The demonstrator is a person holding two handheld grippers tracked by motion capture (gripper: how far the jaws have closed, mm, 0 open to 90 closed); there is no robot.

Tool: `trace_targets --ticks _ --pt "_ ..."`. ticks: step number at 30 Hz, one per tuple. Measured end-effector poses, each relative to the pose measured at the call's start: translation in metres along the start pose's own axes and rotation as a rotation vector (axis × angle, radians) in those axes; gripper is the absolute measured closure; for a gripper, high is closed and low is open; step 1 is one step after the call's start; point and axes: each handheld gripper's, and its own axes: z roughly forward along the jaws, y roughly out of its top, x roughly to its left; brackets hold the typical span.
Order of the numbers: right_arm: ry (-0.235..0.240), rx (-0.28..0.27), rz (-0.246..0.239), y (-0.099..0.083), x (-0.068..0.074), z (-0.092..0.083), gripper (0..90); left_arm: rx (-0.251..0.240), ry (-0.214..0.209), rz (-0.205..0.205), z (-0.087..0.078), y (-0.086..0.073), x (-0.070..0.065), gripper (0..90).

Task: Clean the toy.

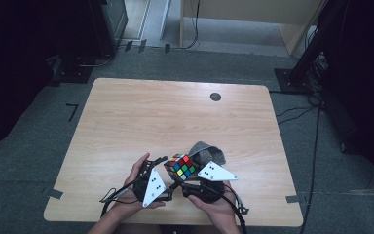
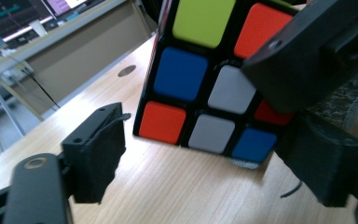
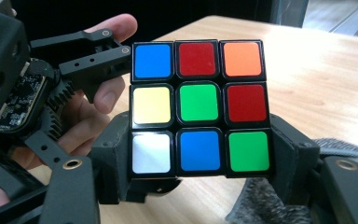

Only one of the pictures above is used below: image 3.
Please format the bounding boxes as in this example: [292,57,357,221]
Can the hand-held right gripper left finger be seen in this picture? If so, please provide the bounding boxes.
[89,111,182,205]

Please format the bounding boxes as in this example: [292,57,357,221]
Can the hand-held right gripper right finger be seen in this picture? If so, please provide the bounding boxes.
[268,112,322,207]

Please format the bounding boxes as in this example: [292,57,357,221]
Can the grey towel cloth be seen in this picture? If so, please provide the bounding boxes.
[226,137,358,224]

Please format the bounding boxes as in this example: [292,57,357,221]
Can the multicoloured puzzle cube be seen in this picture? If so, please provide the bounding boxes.
[128,38,275,180]

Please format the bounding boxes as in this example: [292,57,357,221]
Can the black curtain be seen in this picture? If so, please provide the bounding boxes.
[10,0,310,43]

